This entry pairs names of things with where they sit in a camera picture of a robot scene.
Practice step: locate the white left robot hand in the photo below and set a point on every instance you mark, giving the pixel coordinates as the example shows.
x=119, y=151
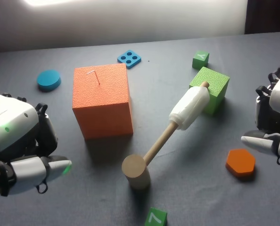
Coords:
x=10, y=117

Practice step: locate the large orange foam cube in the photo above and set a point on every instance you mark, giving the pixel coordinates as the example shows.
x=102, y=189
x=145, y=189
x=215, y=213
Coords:
x=102, y=117

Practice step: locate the wooden mallet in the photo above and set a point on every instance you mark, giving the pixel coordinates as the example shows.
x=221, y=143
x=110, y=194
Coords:
x=160, y=143

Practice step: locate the orange hexagon block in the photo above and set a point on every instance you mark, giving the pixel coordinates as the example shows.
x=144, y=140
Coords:
x=240, y=161

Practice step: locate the small green block letter Y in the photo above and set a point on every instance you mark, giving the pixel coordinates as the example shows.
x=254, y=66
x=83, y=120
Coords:
x=200, y=60

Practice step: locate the thin metal nail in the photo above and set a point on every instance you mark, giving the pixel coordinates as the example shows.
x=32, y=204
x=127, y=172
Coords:
x=96, y=77

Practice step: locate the blue square four-hole block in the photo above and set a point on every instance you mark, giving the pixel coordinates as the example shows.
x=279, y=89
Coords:
x=129, y=57

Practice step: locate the green number seven cube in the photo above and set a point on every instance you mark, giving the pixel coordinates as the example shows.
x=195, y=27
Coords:
x=155, y=217

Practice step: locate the blue round disc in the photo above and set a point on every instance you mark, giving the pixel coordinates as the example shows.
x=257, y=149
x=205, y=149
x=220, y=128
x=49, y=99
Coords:
x=48, y=78

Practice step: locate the large green foam cube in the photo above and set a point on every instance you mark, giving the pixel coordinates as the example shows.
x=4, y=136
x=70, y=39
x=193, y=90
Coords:
x=215, y=80

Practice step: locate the dark curtain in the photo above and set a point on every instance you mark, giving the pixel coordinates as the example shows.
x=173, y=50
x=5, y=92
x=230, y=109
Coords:
x=267, y=16

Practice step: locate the grey table cloth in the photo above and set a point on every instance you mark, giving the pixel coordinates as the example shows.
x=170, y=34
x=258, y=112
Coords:
x=201, y=193

